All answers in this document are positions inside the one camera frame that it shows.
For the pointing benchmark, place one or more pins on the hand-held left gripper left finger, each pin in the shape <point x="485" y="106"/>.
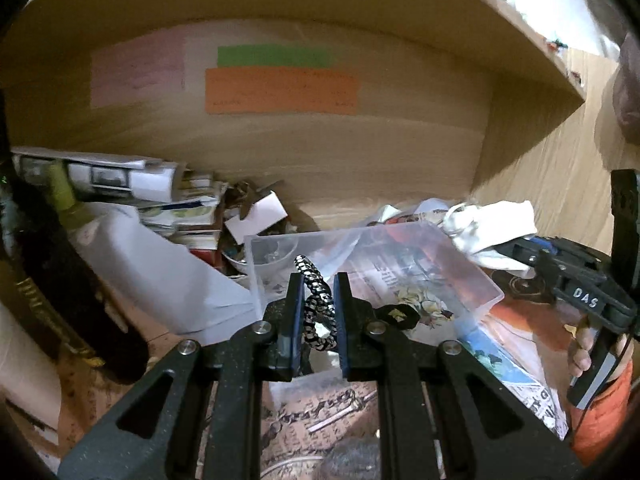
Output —
<point x="296" y="310"/>

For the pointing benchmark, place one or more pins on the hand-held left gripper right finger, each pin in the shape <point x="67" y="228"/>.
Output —
<point x="343" y="310"/>

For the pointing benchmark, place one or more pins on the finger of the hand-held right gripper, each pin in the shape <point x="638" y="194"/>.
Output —
<point x="520" y="252"/>

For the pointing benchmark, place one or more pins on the clear plastic container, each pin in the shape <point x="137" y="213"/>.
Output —
<point x="400" y="260"/>

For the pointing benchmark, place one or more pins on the person's right forearm orange sleeve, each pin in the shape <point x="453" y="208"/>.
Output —
<point x="607" y="415"/>

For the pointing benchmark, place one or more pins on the person's right hand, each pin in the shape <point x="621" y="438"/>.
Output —
<point x="582" y="352"/>

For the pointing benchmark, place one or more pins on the white cloth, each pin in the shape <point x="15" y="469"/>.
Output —
<point x="500" y="230"/>

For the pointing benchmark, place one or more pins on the brown round disc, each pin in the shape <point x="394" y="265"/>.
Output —
<point x="525" y="287"/>

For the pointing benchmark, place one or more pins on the glass bowl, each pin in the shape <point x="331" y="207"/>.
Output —
<point x="260" y="259"/>

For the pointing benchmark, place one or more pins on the small white card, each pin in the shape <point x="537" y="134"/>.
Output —
<point x="259" y="215"/>

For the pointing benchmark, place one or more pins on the colourful printed newspaper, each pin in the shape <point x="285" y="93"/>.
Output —
<point x="515" y="380"/>

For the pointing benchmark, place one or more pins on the stack of booklets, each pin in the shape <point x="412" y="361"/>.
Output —
<point x="187" y="215"/>

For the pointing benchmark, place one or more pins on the grey mesh bundle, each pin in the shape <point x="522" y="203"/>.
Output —
<point x="350" y="460"/>

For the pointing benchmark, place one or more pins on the white paper sheet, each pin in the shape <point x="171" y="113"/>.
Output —
<point x="150" y="270"/>

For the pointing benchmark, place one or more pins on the dark brown cloth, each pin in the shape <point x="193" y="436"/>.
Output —
<point x="627" y="90"/>

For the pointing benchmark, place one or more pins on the orange paper note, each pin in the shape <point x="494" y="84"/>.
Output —
<point x="280" y="91"/>

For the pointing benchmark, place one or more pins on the rolled newspaper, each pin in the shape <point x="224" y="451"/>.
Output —
<point x="100" y="175"/>

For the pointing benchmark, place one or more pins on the green paper note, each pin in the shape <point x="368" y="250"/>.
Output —
<point x="275" y="56"/>

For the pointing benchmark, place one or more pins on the yellow-green tube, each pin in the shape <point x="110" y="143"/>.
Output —
<point x="64" y="190"/>

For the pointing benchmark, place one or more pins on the dark glass bottle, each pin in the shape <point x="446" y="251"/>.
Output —
<point x="35" y="270"/>

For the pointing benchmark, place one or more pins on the pink paper note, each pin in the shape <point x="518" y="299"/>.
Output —
<point x="137" y="67"/>

